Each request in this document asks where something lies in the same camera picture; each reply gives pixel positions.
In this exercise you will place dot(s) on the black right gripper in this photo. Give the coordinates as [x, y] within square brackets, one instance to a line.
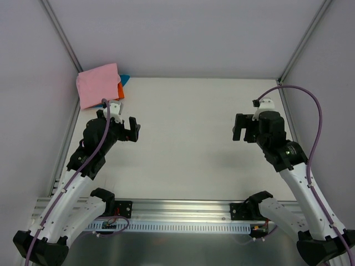
[250, 128]

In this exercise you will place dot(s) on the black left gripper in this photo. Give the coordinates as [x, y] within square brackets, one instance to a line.
[123, 133]

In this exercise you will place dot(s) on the pink t-shirt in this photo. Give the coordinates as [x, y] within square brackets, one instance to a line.
[97, 84]

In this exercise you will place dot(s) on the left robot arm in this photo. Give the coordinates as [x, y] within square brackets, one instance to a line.
[49, 238]

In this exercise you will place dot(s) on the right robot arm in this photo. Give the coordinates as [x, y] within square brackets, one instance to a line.
[320, 236]

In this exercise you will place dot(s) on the folded orange t-shirt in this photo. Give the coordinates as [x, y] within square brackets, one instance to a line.
[120, 91]

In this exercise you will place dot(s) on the folded blue t-shirt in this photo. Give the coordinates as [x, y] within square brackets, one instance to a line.
[124, 79]

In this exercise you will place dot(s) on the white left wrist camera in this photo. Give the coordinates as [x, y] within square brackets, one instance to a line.
[110, 112]

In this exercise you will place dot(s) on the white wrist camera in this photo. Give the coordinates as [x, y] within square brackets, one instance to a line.
[265, 104]
[110, 112]

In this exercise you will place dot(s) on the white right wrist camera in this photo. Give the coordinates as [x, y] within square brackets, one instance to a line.
[265, 104]

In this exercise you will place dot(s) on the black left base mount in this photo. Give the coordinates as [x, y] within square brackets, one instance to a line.
[119, 208]

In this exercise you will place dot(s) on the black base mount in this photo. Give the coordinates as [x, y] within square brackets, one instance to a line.
[119, 208]
[245, 212]

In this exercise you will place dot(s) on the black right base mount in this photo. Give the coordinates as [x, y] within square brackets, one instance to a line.
[245, 212]

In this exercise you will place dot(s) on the aluminium mounting rail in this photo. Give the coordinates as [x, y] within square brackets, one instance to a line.
[168, 210]

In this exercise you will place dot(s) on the white slotted cable duct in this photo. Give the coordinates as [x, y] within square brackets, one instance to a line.
[170, 227]

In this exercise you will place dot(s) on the right aluminium frame post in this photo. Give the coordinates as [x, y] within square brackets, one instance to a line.
[321, 12]

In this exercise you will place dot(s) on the aluminium frame post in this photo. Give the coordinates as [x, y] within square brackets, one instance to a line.
[48, 9]
[321, 12]

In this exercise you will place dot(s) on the left aluminium frame post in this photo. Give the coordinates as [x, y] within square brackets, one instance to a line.
[48, 9]

